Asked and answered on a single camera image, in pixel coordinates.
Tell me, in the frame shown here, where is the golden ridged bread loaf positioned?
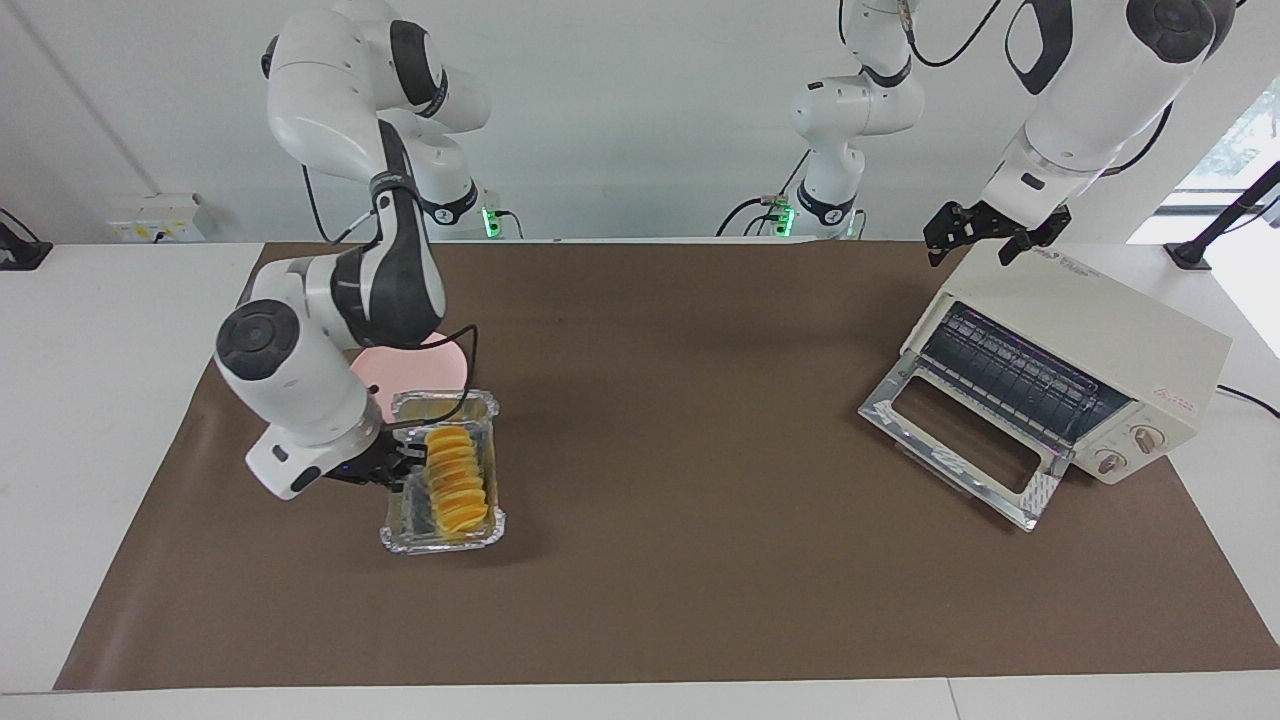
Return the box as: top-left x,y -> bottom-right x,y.
423,425 -> 491,536

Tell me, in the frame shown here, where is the aluminium foil tray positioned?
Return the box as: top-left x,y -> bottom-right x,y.
380,388 -> 506,556

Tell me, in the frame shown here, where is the cream toaster oven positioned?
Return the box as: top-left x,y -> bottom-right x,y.
900,245 -> 1233,486

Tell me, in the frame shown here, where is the glass oven door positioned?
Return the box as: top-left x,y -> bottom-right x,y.
858,360 -> 1073,533

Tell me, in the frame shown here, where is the pink round plate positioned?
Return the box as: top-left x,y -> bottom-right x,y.
350,335 -> 469,426

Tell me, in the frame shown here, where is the bright window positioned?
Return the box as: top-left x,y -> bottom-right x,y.
1170,78 -> 1280,211

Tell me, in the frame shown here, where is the brown table mat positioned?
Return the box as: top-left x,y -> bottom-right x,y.
52,240 -> 1280,691

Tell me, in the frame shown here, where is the black table clamp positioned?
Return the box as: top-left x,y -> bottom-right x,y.
0,208 -> 53,271

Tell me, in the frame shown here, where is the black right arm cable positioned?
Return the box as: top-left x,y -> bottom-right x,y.
300,165 -> 479,431

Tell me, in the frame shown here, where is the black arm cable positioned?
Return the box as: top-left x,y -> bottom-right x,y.
300,165 -> 479,431
900,0 -> 1006,73

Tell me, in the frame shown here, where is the metal oven wire rack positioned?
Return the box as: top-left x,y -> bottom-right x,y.
920,303 -> 1133,446

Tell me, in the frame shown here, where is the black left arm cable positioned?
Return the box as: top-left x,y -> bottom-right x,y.
900,0 -> 1006,73

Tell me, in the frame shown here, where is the black camera stand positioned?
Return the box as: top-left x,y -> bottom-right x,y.
1165,160 -> 1280,271

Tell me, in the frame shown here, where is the black oven power cable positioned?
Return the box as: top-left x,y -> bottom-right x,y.
1215,383 -> 1280,421

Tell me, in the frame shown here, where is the white wall socket box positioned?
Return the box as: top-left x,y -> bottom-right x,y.
105,193 -> 216,244

